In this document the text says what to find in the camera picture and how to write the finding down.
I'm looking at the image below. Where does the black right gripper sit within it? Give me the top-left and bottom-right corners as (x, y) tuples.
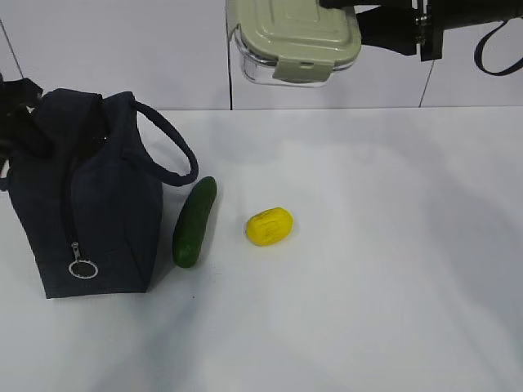
(319, 0), (449, 61)

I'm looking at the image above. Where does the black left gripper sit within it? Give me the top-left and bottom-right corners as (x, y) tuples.
(1, 76), (54, 158)

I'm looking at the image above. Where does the green lid glass container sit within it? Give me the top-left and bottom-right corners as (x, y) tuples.
(226, 0), (362, 87)

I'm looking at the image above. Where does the dark blue lunch bag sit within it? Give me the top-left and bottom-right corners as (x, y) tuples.
(1, 89), (199, 299)

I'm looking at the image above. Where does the green cucumber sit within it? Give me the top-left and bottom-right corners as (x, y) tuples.
(172, 176), (217, 269)

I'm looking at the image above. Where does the yellow lemon toy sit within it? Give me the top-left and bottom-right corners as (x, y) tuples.
(245, 207), (294, 247)

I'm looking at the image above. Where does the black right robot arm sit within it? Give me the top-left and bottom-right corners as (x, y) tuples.
(320, 0), (522, 61)

